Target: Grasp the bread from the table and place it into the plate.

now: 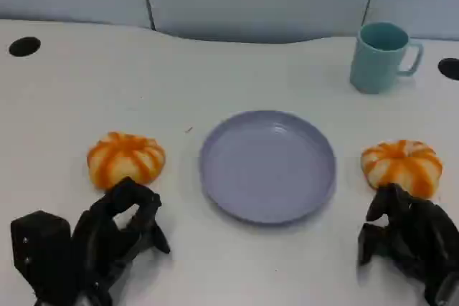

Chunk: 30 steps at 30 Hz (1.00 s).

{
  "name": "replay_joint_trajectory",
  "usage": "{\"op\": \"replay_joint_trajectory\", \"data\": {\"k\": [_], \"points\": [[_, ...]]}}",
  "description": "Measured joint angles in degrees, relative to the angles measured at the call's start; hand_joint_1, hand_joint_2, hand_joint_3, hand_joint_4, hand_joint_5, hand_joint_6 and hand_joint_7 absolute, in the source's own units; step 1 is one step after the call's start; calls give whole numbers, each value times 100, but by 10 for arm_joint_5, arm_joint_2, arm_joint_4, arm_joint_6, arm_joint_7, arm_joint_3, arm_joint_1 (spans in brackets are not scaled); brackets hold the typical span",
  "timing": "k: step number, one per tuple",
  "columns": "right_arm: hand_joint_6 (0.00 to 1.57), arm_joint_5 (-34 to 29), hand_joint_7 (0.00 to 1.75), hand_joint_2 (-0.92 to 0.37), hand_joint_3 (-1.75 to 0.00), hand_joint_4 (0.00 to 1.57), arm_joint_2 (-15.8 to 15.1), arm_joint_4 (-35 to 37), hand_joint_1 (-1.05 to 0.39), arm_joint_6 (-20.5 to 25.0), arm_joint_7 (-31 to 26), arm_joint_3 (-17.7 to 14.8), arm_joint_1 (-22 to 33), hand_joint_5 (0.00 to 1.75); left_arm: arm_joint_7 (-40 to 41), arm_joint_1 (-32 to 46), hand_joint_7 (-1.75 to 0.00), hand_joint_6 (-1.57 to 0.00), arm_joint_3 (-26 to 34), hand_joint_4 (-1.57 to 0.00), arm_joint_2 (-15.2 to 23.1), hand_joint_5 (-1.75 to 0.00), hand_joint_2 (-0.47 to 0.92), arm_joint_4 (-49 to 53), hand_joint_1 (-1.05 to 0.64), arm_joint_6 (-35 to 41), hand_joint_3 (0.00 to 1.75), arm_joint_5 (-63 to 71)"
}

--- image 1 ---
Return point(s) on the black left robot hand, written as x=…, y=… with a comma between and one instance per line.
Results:
x=97, y=234

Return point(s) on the pale green mug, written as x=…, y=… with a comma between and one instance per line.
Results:
x=376, y=66

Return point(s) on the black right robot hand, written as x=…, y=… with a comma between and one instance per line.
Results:
x=419, y=234

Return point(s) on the lilac plate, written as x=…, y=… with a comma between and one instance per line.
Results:
x=267, y=168

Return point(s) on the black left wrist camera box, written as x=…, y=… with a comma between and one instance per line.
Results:
x=41, y=245

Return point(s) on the orange white toy bread roll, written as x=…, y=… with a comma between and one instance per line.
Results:
x=401, y=166
x=125, y=157

